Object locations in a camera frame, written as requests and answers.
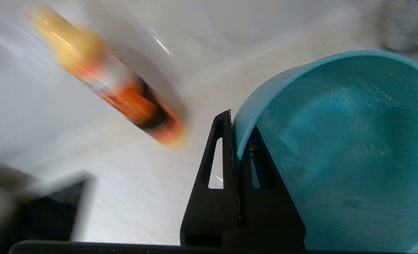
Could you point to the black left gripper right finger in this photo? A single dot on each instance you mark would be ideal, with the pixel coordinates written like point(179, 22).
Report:
point(276, 222)

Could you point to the black induction cooktop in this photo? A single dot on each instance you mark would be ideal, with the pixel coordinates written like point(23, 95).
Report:
point(47, 211)

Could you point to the orange dish soap bottle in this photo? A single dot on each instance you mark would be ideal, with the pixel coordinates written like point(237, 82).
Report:
point(124, 95)

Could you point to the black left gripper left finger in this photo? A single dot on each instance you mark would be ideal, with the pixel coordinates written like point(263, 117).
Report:
point(209, 218)

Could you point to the blue plastic bowl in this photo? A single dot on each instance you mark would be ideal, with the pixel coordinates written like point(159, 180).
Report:
point(353, 158)

